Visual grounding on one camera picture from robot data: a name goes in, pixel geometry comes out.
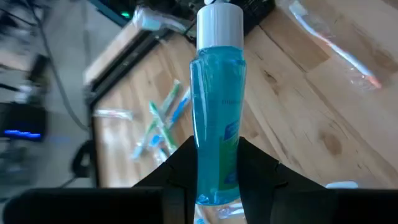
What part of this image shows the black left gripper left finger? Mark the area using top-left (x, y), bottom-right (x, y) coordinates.
top-left (2, 135), bottom-right (198, 224)

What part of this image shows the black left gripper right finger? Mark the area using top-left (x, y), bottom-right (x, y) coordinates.
top-left (238, 136), bottom-right (398, 224)

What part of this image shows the blue toothbrush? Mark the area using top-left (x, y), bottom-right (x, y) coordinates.
top-left (148, 88), bottom-right (192, 149)
top-left (149, 133), bottom-right (170, 164)

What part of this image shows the small blue mouthwash bottle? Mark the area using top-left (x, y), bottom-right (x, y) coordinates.
top-left (188, 0), bottom-right (248, 224)

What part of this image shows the white orange toothbrush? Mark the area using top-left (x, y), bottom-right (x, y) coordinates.
top-left (287, 0), bottom-right (384, 91)

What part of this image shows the dark device with blue light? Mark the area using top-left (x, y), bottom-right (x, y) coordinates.
top-left (0, 102), bottom-right (49, 142)

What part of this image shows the black cable clamp hook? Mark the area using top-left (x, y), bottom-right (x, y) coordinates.
top-left (70, 139), bottom-right (96, 180)

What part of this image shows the thin black robot supply cable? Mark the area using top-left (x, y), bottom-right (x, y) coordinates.
top-left (32, 12), bottom-right (91, 133)

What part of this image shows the black aluminium table frame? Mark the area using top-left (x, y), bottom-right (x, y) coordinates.
top-left (83, 29), bottom-right (164, 187)

